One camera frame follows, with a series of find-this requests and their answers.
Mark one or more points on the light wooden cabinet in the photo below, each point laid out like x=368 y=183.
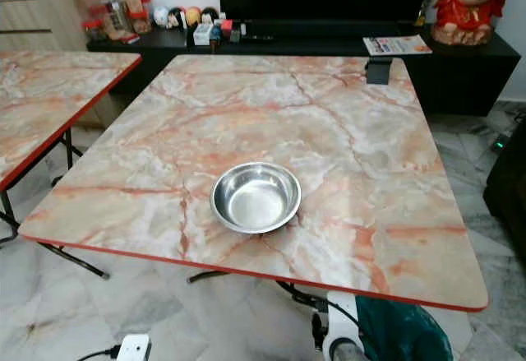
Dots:
x=37 y=24

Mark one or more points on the small clear red-lid jar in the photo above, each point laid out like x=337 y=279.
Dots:
x=93 y=31

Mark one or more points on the tall clear red-lid jar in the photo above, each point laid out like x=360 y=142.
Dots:
x=108 y=9

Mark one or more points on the orange snack red-lid jar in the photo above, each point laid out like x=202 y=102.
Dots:
x=131 y=7

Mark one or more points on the small white figurine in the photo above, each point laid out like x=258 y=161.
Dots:
x=160 y=18

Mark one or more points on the small white box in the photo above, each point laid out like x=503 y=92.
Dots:
x=202 y=34

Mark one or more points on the round yellow figurine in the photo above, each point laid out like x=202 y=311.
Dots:
x=192 y=16

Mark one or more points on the round black figurine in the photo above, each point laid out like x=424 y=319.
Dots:
x=209 y=14

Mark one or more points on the stainless steel bowl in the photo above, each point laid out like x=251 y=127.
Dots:
x=256 y=200

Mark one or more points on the black remote control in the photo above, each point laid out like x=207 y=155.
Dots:
x=256 y=38

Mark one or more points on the black table clamp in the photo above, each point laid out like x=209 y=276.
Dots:
x=379 y=71

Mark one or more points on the printed paper leaflet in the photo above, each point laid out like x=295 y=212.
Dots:
x=396 y=45

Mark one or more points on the teal bag-lined bin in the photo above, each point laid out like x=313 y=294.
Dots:
x=403 y=332

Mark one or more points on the black tv console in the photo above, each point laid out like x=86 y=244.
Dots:
x=460 y=77

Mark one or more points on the red seated statue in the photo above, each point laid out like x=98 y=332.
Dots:
x=470 y=6

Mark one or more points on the black device green light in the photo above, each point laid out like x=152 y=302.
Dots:
x=502 y=141

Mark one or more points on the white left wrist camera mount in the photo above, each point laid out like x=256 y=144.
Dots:
x=134 y=348

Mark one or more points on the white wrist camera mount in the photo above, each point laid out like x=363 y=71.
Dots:
x=341 y=324
x=134 y=348

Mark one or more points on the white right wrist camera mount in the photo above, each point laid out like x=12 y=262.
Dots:
x=341 y=324

